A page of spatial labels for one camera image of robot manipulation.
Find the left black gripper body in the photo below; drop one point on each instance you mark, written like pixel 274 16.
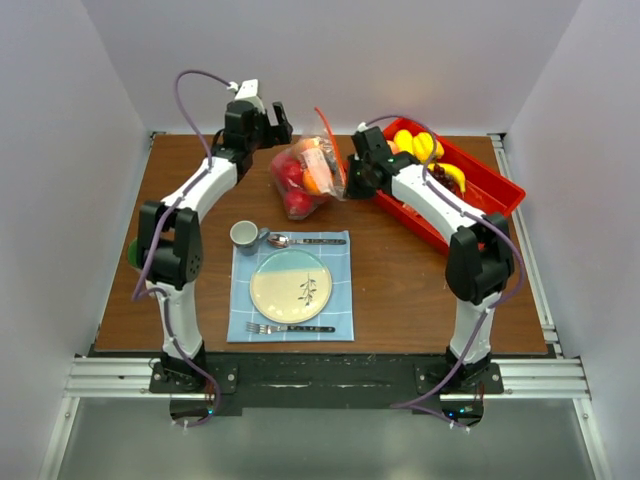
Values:
pixel 264 135

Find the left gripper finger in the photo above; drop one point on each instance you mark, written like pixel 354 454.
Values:
pixel 277 108
pixel 287 117

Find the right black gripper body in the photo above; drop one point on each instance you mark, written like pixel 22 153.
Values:
pixel 358 184

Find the red apple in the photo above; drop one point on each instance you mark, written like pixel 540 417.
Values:
pixel 298 204
pixel 287 171

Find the clear zip top bag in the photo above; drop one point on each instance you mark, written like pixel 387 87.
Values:
pixel 321 129

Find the orange fruit back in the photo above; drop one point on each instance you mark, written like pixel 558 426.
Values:
pixel 317 184

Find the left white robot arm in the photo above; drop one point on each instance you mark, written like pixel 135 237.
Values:
pixel 168 248

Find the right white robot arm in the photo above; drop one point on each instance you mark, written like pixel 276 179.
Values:
pixel 481 253

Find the yellow bell pepper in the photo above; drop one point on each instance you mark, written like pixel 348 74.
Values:
pixel 421 145

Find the upper purple grape bunch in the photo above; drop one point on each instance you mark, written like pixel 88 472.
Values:
pixel 441 176

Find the yellow banana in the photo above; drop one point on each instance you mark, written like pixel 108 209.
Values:
pixel 458 176

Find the small grey cup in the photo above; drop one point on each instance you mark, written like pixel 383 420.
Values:
pixel 246 237

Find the metal spoon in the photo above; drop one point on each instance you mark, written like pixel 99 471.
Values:
pixel 282 241

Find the red plastic fruit tray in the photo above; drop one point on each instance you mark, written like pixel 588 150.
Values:
pixel 486 190

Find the cream and teal plate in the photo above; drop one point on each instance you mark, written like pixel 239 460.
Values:
pixel 290 286

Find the green floral mug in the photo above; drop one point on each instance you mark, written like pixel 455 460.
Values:
pixel 131 254

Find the metal fork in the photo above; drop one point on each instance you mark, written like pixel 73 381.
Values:
pixel 266 329

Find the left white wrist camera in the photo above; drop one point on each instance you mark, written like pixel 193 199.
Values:
pixel 247 91

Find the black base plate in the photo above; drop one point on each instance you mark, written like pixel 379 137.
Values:
pixel 299 380

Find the aluminium frame rail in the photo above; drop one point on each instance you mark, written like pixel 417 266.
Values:
pixel 542 427

